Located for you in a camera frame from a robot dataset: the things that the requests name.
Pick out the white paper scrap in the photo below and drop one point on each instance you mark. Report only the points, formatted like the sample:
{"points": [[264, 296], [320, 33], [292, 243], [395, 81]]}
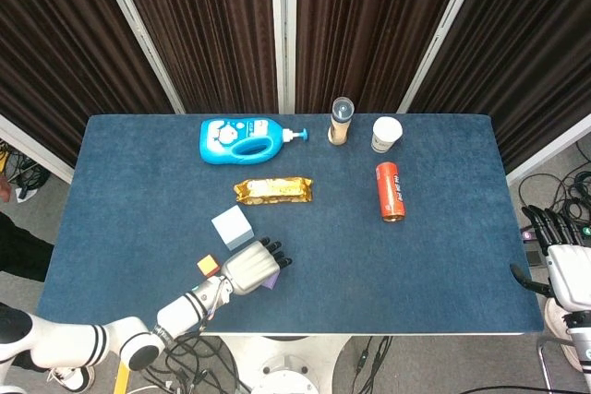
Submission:
{"points": [[25, 195]]}

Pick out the small orange and yellow cube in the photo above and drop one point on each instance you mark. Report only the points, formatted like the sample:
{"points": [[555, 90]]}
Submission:
{"points": [[208, 266]]}

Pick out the dark brown curtain panel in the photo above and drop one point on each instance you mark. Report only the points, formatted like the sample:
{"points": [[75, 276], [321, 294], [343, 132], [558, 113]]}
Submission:
{"points": [[360, 20], [208, 20], [531, 43], [55, 43]]}

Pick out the blue detergent pump bottle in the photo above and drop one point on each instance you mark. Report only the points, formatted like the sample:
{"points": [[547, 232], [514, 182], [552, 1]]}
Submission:
{"points": [[217, 145]]}

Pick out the purple cube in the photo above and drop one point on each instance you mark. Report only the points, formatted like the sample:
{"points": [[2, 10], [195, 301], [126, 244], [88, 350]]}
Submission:
{"points": [[272, 281]]}

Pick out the large white cube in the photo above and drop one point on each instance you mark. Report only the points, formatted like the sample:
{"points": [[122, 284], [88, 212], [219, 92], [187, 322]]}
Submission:
{"points": [[231, 225]]}

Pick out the white sneaker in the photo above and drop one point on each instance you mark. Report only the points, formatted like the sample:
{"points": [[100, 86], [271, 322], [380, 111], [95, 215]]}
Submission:
{"points": [[74, 380]]}

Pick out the white paper cup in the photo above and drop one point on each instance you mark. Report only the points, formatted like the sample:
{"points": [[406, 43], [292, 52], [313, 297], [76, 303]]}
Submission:
{"points": [[385, 131]]}

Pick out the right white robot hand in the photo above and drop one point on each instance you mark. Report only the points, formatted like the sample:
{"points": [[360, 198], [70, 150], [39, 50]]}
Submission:
{"points": [[570, 274]]}

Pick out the blue table cloth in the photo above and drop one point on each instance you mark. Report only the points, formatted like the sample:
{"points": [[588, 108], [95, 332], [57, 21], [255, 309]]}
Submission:
{"points": [[323, 265]]}

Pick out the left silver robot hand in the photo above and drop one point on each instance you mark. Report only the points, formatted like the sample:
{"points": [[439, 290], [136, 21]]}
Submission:
{"points": [[247, 267]]}

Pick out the orange drink can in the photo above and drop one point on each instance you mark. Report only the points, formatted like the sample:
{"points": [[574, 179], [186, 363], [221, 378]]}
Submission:
{"points": [[390, 191]]}

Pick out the white partition post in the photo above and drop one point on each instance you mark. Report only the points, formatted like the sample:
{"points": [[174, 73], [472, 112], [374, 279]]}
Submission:
{"points": [[443, 34], [138, 39], [282, 34]]}

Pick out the black box with green light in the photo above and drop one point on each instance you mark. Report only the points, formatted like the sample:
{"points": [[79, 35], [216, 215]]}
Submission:
{"points": [[586, 232]]}

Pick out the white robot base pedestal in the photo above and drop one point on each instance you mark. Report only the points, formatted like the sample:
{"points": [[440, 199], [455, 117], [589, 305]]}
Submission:
{"points": [[286, 366]]}

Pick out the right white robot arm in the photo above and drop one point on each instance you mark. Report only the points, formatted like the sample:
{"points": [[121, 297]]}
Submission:
{"points": [[582, 338]]}

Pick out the white partition base rail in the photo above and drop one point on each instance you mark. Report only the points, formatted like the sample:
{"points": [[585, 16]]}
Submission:
{"points": [[37, 149], [549, 151]]}

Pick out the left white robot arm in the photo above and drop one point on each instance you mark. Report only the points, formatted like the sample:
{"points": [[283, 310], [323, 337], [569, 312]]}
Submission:
{"points": [[180, 313]]}

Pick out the gold cracker packet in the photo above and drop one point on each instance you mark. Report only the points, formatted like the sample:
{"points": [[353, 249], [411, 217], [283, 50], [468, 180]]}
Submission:
{"points": [[277, 188]]}

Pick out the seasoning bottle with blue cap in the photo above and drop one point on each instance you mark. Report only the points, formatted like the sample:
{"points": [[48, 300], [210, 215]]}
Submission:
{"points": [[339, 128]]}

